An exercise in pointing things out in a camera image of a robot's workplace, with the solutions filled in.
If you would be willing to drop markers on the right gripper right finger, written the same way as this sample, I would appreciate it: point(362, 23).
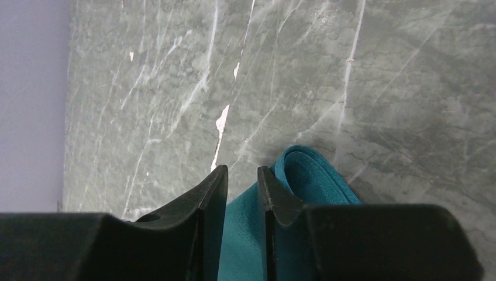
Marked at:
point(301, 241)

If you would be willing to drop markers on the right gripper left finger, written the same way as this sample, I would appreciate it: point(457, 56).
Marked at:
point(178, 241)

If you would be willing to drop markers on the teal cloth napkin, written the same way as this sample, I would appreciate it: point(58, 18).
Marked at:
point(303, 172)

